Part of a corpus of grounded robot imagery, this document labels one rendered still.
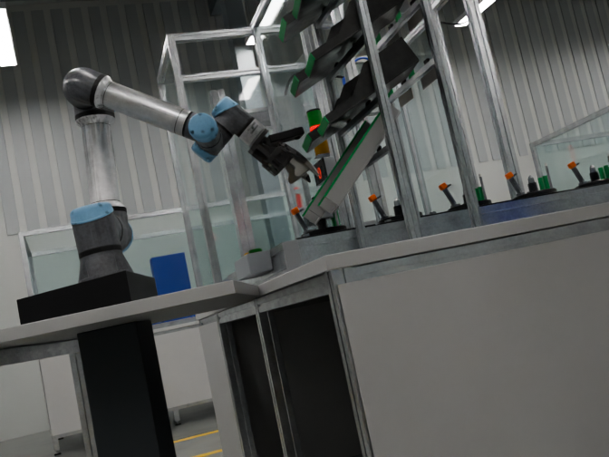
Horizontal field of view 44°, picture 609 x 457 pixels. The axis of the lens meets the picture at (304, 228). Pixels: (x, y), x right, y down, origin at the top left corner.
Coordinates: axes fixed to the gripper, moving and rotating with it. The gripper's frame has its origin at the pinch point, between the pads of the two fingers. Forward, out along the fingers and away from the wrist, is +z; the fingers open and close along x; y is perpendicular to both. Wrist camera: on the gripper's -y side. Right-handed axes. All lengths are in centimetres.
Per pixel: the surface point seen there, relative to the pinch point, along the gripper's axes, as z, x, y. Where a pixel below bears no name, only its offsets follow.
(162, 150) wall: -123, -799, -190
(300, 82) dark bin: -20.0, 32.3, -5.1
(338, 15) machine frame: -28, -78, -94
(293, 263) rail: 9.3, 16.9, 29.9
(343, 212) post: 17.0, -17.5, -3.4
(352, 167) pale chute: 2, 49, 11
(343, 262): 9, 75, 39
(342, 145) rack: -0.4, 21.0, -4.2
